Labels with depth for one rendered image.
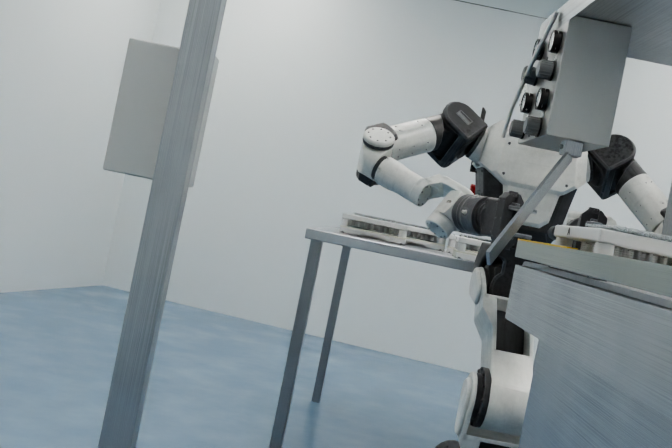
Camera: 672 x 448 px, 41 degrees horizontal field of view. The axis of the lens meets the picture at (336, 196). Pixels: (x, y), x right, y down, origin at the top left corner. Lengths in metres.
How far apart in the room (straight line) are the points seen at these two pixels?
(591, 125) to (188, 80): 0.73
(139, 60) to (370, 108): 4.95
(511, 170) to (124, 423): 1.15
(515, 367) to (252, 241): 4.76
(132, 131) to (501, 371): 1.03
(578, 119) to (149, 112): 0.80
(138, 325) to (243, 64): 5.37
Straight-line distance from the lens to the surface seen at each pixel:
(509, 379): 2.19
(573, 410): 1.35
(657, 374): 0.97
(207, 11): 1.72
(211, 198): 6.94
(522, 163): 2.34
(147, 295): 1.71
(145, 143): 1.77
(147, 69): 1.78
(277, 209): 6.76
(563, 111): 1.51
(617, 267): 1.14
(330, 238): 2.98
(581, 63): 1.53
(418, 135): 2.30
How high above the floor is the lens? 0.95
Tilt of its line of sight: 1 degrees up
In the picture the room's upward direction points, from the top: 11 degrees clockwise
